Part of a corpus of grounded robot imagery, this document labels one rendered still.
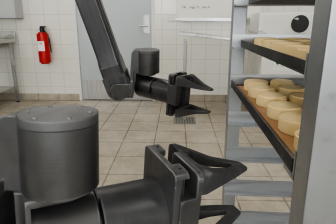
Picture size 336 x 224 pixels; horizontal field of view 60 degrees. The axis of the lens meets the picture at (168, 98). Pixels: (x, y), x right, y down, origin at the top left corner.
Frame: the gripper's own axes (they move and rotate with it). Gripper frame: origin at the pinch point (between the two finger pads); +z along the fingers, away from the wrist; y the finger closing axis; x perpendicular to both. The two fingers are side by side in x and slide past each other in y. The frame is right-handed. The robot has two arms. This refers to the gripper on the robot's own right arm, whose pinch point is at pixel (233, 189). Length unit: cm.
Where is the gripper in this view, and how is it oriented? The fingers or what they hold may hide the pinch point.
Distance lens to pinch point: 33.2
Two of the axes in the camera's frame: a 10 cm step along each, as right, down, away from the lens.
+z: 8.9, -0.5, 4.4
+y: -0.7, 9.7, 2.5
